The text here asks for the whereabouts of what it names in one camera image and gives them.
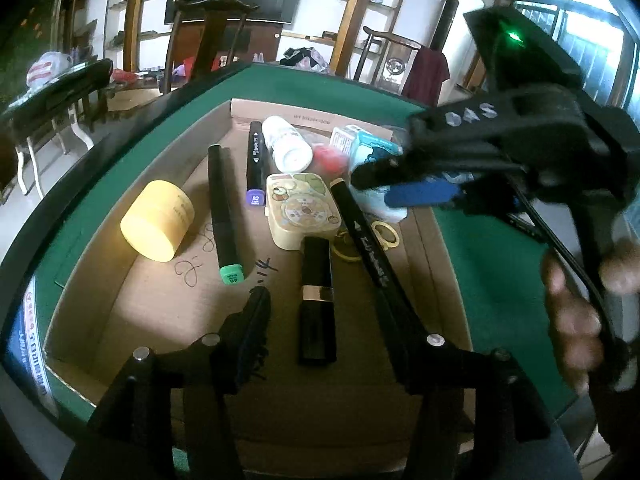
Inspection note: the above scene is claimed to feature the black marker with green cap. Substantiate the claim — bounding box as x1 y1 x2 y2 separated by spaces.
207 145 246 285

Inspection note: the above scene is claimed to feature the wooden wall shelf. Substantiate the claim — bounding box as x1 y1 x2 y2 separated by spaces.
102 0 418 81

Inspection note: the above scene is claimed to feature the small red object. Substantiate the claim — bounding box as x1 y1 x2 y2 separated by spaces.
312 142 348 176

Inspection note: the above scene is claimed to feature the black marker with purple cap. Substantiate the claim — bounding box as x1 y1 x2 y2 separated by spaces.
245 121 267 207

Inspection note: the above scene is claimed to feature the person's right hand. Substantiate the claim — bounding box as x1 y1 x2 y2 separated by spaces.
542 242 640 396

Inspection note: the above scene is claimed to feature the black lipstick tube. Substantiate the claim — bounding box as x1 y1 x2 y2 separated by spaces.
298 236 337 366

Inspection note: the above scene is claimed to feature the light wooden chair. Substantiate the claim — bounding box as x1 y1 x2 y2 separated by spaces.
354 25 451 103

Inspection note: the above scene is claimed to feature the patterned cloth pile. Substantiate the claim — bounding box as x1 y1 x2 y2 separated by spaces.
280 47 331 76

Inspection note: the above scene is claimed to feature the yellow hair tie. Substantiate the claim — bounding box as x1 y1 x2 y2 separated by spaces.
370 220 401 251
332 237 363 262

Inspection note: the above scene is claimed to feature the dark wooden chair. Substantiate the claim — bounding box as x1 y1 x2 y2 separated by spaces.
160 0 261 96

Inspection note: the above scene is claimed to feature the cream cartoon case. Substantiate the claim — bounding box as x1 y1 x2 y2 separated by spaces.
265 172 342 251

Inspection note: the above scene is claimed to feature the yellow round jar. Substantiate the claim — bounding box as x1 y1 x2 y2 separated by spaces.
120 180 197 262

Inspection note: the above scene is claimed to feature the white and red plastic bag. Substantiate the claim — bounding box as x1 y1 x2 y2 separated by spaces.
26 51 73 93

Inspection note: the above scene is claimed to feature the white cylindrical column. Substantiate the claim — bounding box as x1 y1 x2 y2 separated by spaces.
435 0 486 106

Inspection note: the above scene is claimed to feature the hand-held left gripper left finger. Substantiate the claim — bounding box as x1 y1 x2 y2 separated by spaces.
62 285 273 480

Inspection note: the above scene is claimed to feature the red and white small box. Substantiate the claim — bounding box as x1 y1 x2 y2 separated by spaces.
330 125 363 156

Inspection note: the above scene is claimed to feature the light blue cartoon tissue pack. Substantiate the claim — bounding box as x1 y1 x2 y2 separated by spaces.
347 132 408 223

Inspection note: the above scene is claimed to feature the black marker with yellow cap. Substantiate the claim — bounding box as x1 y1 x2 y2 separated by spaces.
328 177 401 306

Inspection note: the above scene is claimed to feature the white plastic bottle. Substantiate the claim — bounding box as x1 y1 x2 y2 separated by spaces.
261 116 314 173

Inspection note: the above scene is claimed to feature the black dining table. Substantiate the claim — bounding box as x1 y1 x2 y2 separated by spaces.
0 57 115 196

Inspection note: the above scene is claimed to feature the maroon cloth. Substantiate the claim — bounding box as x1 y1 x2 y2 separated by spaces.
401 46 451 106

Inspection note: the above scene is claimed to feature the window with metal frame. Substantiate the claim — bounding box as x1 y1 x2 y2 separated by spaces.
510 0 640 111

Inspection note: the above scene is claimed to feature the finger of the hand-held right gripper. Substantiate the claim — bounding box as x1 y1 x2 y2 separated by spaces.
384 179 522 211
349 151 518 192

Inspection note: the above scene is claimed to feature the cardboard box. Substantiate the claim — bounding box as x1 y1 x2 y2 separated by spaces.
42 97 478 476

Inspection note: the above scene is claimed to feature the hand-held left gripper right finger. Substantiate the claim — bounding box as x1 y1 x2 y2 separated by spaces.
371 281 586 480

